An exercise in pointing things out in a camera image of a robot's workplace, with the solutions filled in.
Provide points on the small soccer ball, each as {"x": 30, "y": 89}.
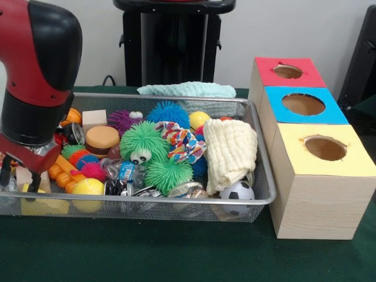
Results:
{"x": 237, "y": 191}

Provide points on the black chair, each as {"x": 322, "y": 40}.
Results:
{"x": 363, "y": 64}

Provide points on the yellow tennis ball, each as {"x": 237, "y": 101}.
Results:
{"x": 88, "y": 187}

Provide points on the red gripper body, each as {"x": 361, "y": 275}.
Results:
{"x": 26, "y": 158}

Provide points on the cream waffle cloth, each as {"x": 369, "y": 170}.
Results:
{"x": 230, "y": 153}

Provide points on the clear mesh bin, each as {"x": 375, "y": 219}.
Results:
{"x": 147, "y": 209}

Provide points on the dark green tablecloth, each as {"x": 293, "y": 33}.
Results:
{"x": 176, "y": 252}

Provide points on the green spiky ball with face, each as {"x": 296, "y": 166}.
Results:
{"x": 143, "y": 141}

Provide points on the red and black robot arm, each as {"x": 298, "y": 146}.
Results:
{"x": 41, "y": 76}

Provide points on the multicoloured patterned cloth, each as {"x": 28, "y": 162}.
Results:
{"x": 183, "y": 143}

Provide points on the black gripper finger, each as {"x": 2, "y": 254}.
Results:
{"x": 5, "y": 171}
{"x": 34, "y": 182}

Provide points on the mint green cloth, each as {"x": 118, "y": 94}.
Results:
{"x": 188, "y": 89}

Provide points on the small orange basketball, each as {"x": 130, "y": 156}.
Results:
{"x": 74, "y": 116}

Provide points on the purple spiky ball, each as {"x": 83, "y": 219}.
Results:
{"x": 123, "y": 120}

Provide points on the yellow toy cheese wedge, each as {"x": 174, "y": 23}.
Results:
{"x": 47, "y": 205}

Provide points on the blue spiky ball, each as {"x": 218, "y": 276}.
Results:
{"x": 168, "y": 111}

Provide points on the wooden box with three holes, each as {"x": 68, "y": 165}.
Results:
{"x": 320, "y": 194}

